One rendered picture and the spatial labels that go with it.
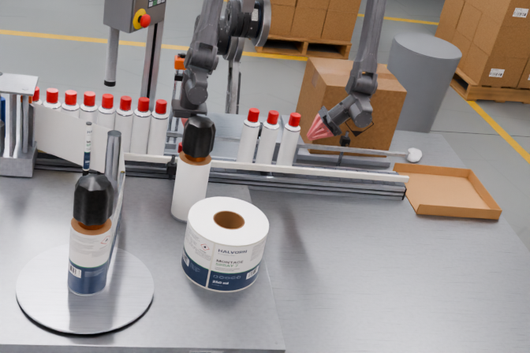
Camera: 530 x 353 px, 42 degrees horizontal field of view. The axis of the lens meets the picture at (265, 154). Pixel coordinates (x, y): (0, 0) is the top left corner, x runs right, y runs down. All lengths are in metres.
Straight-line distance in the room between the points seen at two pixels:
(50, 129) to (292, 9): 3.75
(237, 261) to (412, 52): 3.01
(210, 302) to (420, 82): 3.09
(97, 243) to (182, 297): 0.27
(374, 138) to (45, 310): 1.35
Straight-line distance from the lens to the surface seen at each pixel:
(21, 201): 1.95
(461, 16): 5.98
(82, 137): 1.99
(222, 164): 2.14
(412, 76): 4.52
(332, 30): 5.75
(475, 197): 2.52
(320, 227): 2.09
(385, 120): 2.46
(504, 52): 5.66
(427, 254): 2.14
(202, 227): 1.65
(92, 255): 1.56
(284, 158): 2.18
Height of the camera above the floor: 2.00
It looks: 29 degrees down
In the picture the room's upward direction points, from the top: 12 degrees clockwise
